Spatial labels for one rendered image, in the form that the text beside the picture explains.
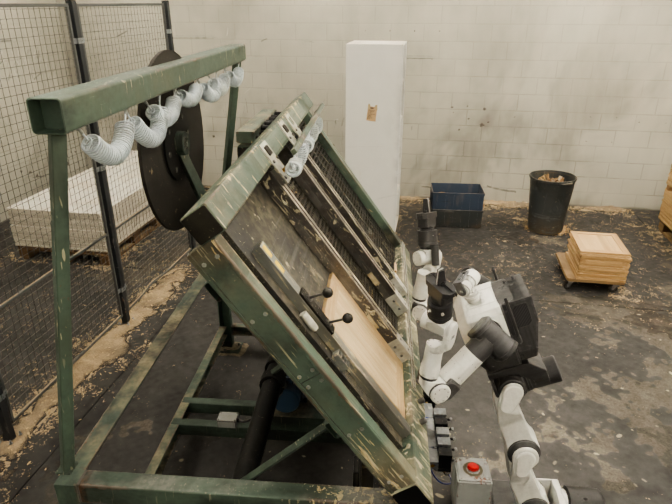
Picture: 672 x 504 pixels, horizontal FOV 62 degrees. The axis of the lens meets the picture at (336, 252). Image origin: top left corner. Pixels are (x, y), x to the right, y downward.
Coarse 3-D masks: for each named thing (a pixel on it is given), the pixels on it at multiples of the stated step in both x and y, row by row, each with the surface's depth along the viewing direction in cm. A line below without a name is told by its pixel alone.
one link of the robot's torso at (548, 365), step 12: (528, 360) 231; (540, 360) 235; (552, 360) 233; (492, 372) 233; (504, 372) 232; (516, 372) 231; (528, 372) 231; (540, 372) 230; (552, 372) 231; (492, 384) 238; (528, 384) 234; (540, 384) 234
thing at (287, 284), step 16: (256, 256) 193; (272, 256) 196; (272, 272) 195; (288, 288) 197; (304, 304) 199; (320, 336) 204; (336, 336) 207; (352, 368) 208; (368, 384) 211; (384, 400) 214; (400, 416) 219; (400, 432) 219
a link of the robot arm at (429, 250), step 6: (420, 240) 249; (432, 240) 247; (420, 246) 249; (426, 246) 247; (432, 246) 246; (438, 246) 246; (414, 252) 250; (420, 252) 248; (426, 252) 247; (432, 252) 246; (438, 252) 246; (414, 258) 251; (420, 258) 247; (426, 258) 248; (432, 258) 247; (438, 258) 246; (420, 264) 248; (426, 264) 251; (432, 264) 247; (438, 264) 247
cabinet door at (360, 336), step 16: (336, 288) 241; (336, 304) 230; (352, 304) 247; (368, 320) 254; (352, 336) 228; (368, 336) 244; (352, 352) 218; (368, 352) 234; (384, 352) 251; (368, 368) 224; (384, 368) 240; (400, 368) 257; (384, 384) 230; (400, 384) 245; (400, 400) 235
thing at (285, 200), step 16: (272, 160) 228; (304, 160) 231; (272, 176) 232; (288, 176) 235; (272, 192) 235; (288, 192) 236; (288, 208) 237; (304, 224) 239; (304, 240) 242; (320, 240) 242; (320, 256) 245; (336, 256) 246; (336, 272) 247; (352, 288) 250; (368, 304) 253; (384, 320) 256; (384, 336) 259; (400, 336) 264; (400, 352) 261
